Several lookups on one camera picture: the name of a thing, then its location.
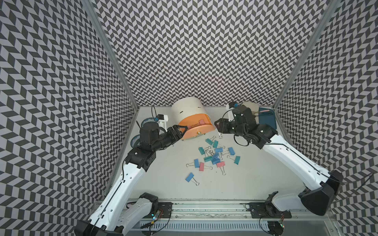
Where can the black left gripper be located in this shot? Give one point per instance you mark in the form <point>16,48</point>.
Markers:
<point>178,133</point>

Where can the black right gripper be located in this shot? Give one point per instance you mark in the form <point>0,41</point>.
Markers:
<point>220,128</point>

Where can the orange pink top drawer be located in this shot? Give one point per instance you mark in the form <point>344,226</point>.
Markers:
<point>194,128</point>

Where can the cream round drawer cabinet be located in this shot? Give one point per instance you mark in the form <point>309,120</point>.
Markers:
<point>186,107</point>

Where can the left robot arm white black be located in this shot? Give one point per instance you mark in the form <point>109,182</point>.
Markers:
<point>110,218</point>

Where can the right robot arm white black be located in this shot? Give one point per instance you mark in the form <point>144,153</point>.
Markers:
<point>321,185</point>

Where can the green binder clip top right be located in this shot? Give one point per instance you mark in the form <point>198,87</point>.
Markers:
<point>217,144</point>

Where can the green binder clip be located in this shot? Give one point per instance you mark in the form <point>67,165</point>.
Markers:
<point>235,159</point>
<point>211,140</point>
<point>208,156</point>
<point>217,144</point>
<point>204,150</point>

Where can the blue binder clip upper centre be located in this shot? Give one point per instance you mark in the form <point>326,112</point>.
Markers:
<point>218,150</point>

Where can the blue binder clip right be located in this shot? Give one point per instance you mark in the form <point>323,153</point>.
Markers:
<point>229,151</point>

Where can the green binder clip left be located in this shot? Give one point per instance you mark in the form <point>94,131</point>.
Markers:
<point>204,150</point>

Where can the blue binder clip pile middle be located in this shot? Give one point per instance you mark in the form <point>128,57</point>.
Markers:
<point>215,157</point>

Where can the blue binder clip lower centre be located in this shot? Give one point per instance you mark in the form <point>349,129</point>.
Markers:
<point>215,161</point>

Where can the green binder clip centre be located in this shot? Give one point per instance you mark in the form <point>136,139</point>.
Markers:
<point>208,156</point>

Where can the green binder clip far right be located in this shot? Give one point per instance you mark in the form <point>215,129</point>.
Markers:
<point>235,159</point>

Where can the blue binder clip middle left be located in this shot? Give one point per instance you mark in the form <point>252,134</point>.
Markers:
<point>195,164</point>

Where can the blue binder clip front left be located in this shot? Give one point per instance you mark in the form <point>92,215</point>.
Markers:
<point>190,179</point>

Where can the blue floral bowl far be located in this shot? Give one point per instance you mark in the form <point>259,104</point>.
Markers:
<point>148,120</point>

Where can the blue floral bowl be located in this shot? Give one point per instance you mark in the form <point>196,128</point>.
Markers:
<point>135,141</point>
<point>148,120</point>

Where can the beige folded cloth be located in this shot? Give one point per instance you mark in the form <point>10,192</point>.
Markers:
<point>254,107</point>

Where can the blue floral bowl near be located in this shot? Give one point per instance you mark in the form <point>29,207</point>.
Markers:
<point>135,141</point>

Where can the teal blue tray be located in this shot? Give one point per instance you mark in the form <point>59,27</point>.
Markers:
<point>269,118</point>

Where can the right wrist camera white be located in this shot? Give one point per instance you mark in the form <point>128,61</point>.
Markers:
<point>230,106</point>

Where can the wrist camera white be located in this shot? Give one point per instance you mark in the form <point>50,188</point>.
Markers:
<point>162,121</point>
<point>230,106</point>

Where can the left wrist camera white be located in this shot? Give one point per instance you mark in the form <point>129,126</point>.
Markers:
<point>162,121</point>

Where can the aluminium front rail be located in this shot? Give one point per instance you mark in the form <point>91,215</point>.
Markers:
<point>233,210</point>

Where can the aluminium corner post left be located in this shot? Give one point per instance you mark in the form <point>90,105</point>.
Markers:
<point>92,16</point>

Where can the aluminium corner post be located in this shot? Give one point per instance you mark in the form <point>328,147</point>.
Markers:
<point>92,16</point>
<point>324,20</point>

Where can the aluminium corner post right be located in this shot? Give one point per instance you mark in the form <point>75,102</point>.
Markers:
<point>324,20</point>

